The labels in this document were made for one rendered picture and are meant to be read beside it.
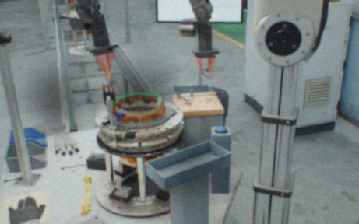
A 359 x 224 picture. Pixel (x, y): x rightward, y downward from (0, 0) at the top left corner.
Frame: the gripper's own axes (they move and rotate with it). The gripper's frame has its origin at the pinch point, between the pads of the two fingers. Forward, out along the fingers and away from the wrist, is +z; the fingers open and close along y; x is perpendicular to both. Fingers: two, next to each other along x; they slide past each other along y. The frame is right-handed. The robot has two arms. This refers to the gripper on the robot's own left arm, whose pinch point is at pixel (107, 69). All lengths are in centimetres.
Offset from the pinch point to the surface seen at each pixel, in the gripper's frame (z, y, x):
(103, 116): 16.1, 5.0, 3.3
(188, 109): 22.2, -28.0, 4.9
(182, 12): 3, -67, -80
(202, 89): 26, -46, -19
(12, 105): 10.4, 34.8, -16.2
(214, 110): 23.5, -37.0, 10.2
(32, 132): 41, 32, -55
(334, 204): 140, -142, -26
